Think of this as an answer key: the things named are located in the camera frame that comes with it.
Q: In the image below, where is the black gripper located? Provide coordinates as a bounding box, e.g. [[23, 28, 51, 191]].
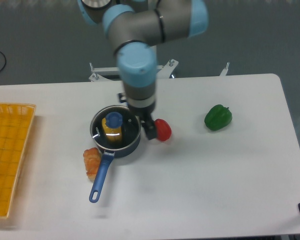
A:
[[117, 92, 157, 139]]

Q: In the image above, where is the glass pot lid blue knob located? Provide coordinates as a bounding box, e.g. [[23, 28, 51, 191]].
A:
[[89, 105, 141, 151]]

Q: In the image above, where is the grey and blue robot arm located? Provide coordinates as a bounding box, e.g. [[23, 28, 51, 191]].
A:
[[77, 0, 209, 140]]

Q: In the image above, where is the red bell pepper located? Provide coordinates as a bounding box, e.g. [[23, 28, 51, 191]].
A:
[[154, 118, 172, 142]]

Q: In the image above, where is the green bell pepper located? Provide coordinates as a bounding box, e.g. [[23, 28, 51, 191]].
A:
[[204, 104, 233, 131]]

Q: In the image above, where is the yellow woven basket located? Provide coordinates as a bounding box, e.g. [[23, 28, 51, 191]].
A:
[[0, 102, 36, 219]]

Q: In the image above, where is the dark pot with blue handle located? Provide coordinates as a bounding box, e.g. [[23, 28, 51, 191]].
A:
[[89, 105, 141, 203]]

